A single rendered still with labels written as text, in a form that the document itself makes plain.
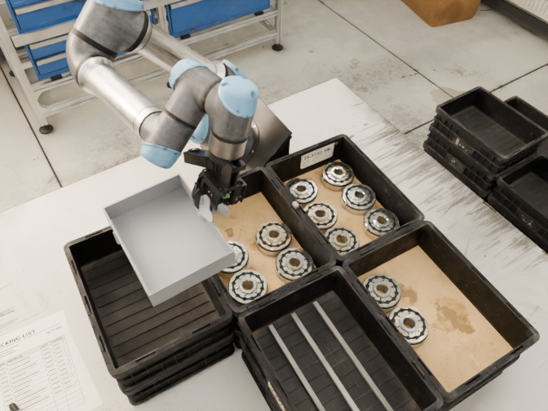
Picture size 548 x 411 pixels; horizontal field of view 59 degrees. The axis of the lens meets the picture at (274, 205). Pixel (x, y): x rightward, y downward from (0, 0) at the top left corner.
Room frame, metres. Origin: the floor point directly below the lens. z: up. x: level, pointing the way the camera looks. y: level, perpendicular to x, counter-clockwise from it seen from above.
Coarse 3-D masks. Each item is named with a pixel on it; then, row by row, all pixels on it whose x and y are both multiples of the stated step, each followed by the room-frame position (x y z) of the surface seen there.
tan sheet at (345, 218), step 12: (288, 180) 1.04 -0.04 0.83; (312, 180) 1.05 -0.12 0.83; (324, 192) 1.00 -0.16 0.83; (336, 192) 1.00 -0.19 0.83; (336, 204) 0.95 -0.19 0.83; (348, 216) 0.91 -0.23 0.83; (360, 216) 0.91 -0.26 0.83; (360, 228) 0.86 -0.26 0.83; (360, 240) 0.82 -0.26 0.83; (372, 240) 0.82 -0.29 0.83
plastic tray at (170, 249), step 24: (144, 192) 0.75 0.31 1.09; (168, 192) 0.78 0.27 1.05; (120, 216) 0.71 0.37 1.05; (144, 216) 0.71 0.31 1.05; (168, 216) 0.71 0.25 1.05; (192, 216) 0.71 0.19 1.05; (120, 240) 0.61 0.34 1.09; (144, 240) 0.64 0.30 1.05; (168, 240) 0.64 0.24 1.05; (192, 240) 0.64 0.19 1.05; (216, 240) 0.64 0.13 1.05; (144, 264) 0.57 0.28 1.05; (168, 264) 0.58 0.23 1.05; (192, 264) 0.58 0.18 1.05; (216, 264) 0.56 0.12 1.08; (144, 288) 0.49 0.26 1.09; (168, 288) 0.50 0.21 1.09
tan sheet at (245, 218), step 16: (240, 208) 0.92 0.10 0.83; (256, 208) 0.92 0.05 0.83; (272, 208) 0.93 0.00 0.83; (224, 224) 0.86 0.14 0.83; (240, 224) 0.86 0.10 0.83; (256, 224) 0.86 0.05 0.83; (240, 240) 0.80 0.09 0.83; (256, 256) 0.75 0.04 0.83; (272, 256) 0.75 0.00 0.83; (272, 272) 0.70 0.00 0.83; (272, 288) 0.65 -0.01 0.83
